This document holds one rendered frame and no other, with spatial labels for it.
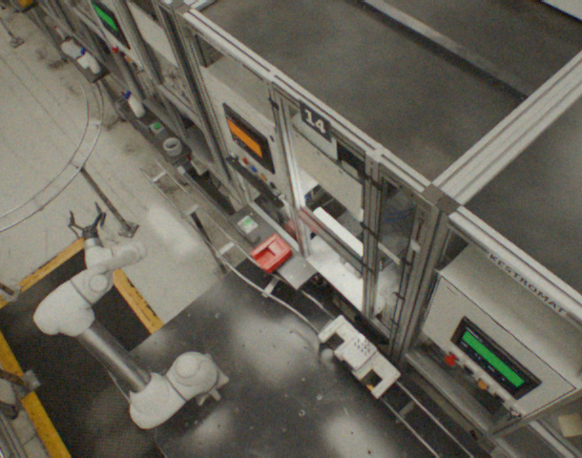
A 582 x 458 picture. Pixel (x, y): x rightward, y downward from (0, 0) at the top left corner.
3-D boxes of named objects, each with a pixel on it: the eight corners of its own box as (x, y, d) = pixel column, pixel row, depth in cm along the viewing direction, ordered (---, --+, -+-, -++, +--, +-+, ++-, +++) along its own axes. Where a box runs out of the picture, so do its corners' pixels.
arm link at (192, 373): (224, 377, 227) (212, 364, 208) (194, 405, 222) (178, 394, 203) (204, 352, 234) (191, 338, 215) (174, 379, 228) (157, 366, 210)
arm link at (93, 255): (85, 259, 246) (112, 252, 251) (92, 285, 240) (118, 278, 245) (82, 248, 237) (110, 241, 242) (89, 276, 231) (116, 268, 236)
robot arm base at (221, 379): (204, 413, 225) (201, 411, 220) (177, 378, 234) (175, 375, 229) (235, 386, 230) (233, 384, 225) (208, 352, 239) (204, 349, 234)
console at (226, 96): (223, 152, 212) (193, 70, 172) (273, 116, 220) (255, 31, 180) (285, 209, 194) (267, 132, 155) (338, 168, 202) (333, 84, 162)
